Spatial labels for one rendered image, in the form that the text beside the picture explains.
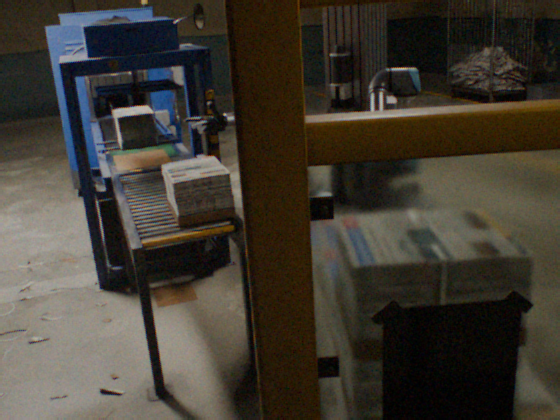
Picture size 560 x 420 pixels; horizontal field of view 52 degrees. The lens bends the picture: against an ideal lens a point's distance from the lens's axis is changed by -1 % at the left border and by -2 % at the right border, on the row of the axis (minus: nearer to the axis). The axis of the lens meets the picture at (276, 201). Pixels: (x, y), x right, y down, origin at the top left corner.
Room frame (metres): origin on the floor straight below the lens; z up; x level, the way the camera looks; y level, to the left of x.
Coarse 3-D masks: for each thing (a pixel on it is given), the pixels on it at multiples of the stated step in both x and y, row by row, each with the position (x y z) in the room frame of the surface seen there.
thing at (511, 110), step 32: (320, 128) 0.73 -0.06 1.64; (352, 128) 0.73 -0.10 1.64; (384, 128) 0.73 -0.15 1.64; (416, 128) 0.73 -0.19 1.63; (448, 128) 0.73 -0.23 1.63; (480, 128) 0.73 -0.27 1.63; (512, 128) 0.73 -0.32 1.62; (544, 128) 0.74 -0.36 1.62; (320, 160) 0.73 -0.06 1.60; (352, 160) 0.73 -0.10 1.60; (384, 160) 0.73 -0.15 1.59
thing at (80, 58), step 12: (180, 48) 4.13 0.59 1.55; (192, 48) 4.04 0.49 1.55; (60, 60) 3.80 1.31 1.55; (72, 60) 3.78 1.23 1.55; (84, 60) 3.67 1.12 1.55; (96, 60) 3.69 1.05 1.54; (108, 60) 3.71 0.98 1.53; (120, 60) 3.73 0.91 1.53; (132, 60) 3.76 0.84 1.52; (144, 60) 3.78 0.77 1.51; (156, 60) 3.80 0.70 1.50; (168, 60) 3.83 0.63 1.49; (180, 60) 3.85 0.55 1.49; (192, 60) 3.87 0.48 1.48; (84, 72) 3.66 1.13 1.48; (96, 72) 3.69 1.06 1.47; (108, 72) 3.71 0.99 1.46; (120, 72) 3.73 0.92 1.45
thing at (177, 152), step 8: (168, 144) 4.47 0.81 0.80; (176, 144) 4.48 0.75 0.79; (112, 152) 4.34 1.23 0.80; (120, 152) 4.31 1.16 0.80; (128, 152) 4.29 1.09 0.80; (136, 152) 4.29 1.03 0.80; (168, 152) 4.20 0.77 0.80; (176, 152) 4.18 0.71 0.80; (184, 152) 4.19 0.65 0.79; (104, 160) 4.12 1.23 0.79; (112, 160) 4.09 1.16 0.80; (176, 160) 3.94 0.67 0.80; (184, 160) 3.93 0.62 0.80; (104, 168) 3.89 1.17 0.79; (112, 168) 3.85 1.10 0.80; (136, 168) 3.79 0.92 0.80; (144, 168) 3.79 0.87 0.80; (152, 168) 3.77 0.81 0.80; (160, 168) 3.78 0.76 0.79; (104, 176) 3.68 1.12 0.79; (120, 176) 3.69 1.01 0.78; (104, 184) 3.67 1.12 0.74
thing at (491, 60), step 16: (448, 16) 10.25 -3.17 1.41; (512, 16) 9.25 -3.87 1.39; (448, 32) 10.24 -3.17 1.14; (480, 32) 10.46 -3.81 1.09; (528, 32) 9.46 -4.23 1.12; (448, 48) 10.23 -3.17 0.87; (496, 48) 9.32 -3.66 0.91; (512, 48) 9.25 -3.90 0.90; (528, 48) 9.35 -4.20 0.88; (448, 64) 10.23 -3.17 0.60; (464, 64) 10.13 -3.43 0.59; (480, 64) 9.46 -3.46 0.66; (496, 64) 9.16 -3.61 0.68; (512, 64) 9.33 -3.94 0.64; (448, 80) 10.23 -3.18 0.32; (480, 80) 9.35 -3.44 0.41; (496, 80) 9.29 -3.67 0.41; (512, 80) 9.40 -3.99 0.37; (528, 80) 9.36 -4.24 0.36
